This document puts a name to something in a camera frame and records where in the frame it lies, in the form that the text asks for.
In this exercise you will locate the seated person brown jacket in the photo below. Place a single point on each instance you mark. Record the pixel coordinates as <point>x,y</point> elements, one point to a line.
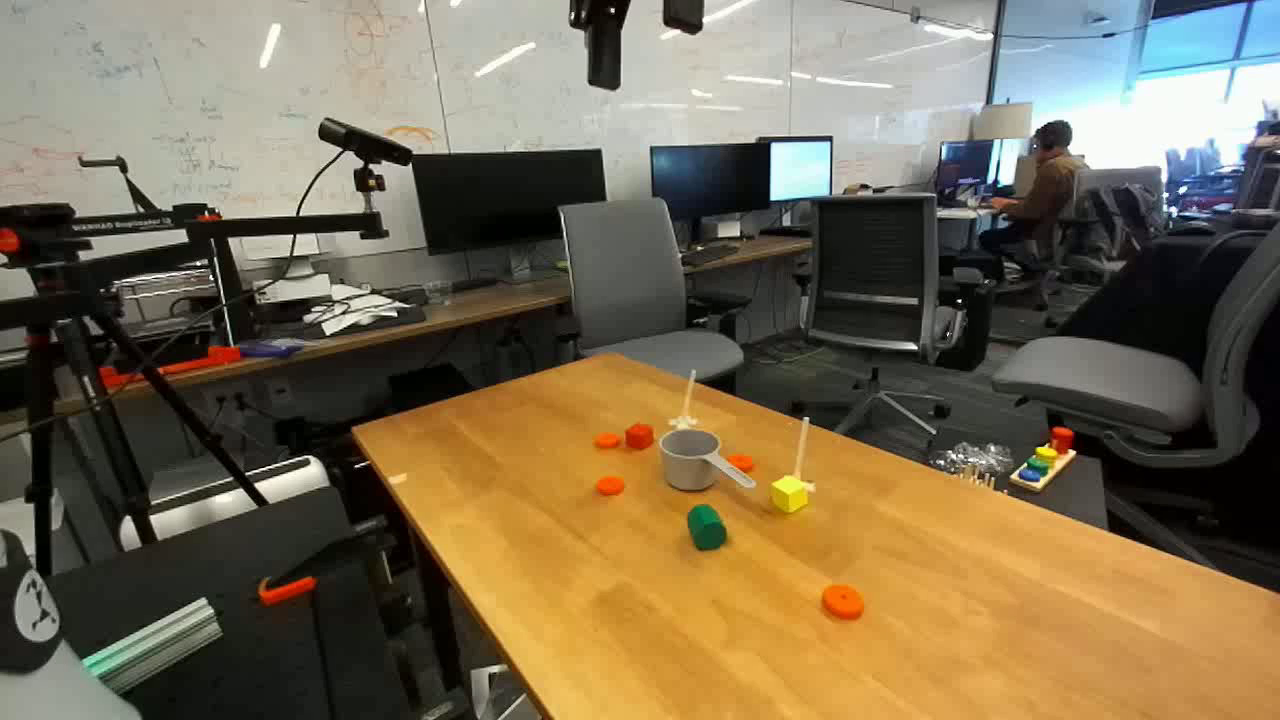
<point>1046,185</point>

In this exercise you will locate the black cap with white logo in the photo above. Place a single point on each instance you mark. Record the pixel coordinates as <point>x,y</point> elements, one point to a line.
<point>26,605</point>

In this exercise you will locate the white paper pile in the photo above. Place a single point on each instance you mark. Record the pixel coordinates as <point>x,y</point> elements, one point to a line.
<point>348,313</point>

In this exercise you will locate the black side table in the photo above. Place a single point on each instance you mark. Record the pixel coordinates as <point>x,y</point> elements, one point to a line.
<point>1065,500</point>

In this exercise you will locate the orange cube block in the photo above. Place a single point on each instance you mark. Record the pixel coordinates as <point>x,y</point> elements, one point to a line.
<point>643,439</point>

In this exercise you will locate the black tripod with boom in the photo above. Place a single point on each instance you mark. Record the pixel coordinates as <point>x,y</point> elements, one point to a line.
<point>53,313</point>

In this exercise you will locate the black stereo camera bar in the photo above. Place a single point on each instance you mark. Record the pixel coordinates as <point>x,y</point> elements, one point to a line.
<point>362,140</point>

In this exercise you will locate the white roll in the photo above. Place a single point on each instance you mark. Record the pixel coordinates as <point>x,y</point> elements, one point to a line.
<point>223,497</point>

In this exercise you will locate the large black monitor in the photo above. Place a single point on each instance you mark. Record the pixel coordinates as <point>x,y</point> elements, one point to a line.
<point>507,197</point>

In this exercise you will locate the grey measuring cup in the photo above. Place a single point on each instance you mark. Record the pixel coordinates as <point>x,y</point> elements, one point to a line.
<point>687,462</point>

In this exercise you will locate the lit white monitor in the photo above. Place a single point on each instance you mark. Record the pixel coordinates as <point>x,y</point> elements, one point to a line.
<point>802,171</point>

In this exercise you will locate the black workbench surface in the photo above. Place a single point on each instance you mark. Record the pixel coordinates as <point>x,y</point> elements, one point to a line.
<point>243,625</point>

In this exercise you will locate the clear plastic bag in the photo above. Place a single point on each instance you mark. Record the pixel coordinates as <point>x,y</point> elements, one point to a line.
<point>974,462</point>

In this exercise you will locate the long wooden desk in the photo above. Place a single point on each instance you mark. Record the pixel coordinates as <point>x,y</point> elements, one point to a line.
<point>464,311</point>

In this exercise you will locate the colourful stacking toy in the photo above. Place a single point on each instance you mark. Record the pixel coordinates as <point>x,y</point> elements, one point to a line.
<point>1043,466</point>

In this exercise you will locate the green block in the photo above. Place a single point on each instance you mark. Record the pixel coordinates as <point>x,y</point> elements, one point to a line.
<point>705,530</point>

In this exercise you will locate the black mesh office chair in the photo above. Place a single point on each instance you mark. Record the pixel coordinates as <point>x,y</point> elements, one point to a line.
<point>873,267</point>

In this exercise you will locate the yellow block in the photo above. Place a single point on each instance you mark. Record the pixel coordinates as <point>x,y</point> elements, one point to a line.
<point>791,493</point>

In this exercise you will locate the silver metal bar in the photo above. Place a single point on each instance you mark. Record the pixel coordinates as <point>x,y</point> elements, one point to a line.
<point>155,640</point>

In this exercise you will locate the orange plastic bar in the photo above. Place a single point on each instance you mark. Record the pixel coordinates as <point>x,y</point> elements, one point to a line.
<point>173,366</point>

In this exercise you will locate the orange hook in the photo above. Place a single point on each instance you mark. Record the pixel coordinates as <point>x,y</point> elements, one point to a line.
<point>284,589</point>

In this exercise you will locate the orange disc with hole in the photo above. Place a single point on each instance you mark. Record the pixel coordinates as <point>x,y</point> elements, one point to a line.
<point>611,441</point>
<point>840,603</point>
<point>740,462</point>
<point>611,485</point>

